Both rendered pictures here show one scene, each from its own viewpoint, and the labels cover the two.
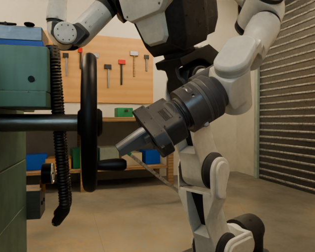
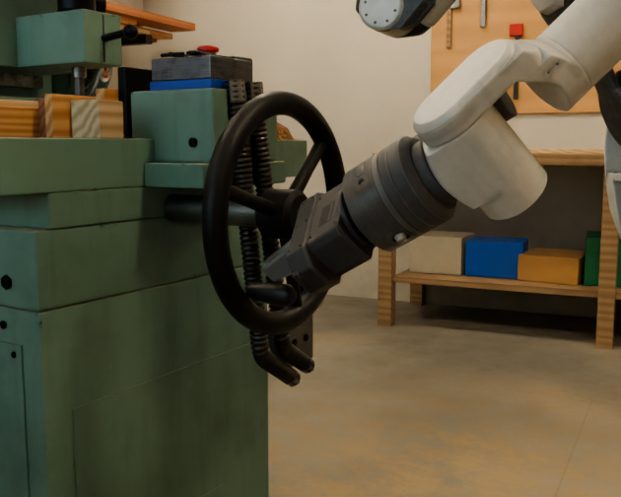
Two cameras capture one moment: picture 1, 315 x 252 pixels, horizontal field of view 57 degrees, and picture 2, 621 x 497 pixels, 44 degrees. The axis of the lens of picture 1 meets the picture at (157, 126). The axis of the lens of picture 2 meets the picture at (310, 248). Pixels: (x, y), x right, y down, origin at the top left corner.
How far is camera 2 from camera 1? 0.52 m
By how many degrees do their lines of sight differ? 44
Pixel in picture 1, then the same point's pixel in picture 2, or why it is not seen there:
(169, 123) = (318, 232)
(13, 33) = (176, 69)
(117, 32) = not seen: outside the picture
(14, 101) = (168, 179)
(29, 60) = (190, 112)
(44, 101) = (201, 179)
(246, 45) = (483, 68)
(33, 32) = (200, 64)
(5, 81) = (166, 147)
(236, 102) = (470, 193)
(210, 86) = (391, 165)
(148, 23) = not seen: outside the picture
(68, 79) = not seen: hidden behind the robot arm
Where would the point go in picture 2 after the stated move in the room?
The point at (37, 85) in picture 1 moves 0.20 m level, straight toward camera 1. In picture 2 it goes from (201, 153) to (101, 155)
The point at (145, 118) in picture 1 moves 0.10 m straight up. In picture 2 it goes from (302, 219) to (302, 118)
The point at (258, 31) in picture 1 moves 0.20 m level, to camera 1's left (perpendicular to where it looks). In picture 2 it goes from (573, 15) to (386, 37)
